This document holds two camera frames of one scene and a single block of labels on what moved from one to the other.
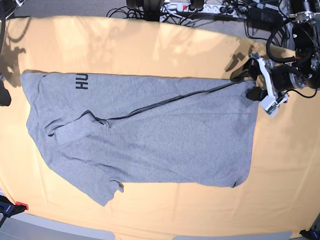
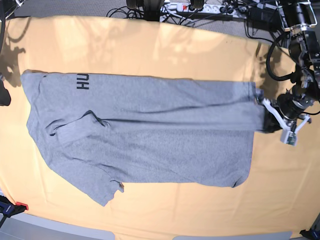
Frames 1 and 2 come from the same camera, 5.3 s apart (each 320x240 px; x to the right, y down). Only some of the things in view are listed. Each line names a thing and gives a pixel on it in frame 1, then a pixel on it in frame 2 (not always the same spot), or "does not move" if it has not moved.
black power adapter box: [260, 16] does not move
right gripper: [281, 79] → [286, 114]
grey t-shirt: [101, 130] does not move
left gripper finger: [5, 97] does not move
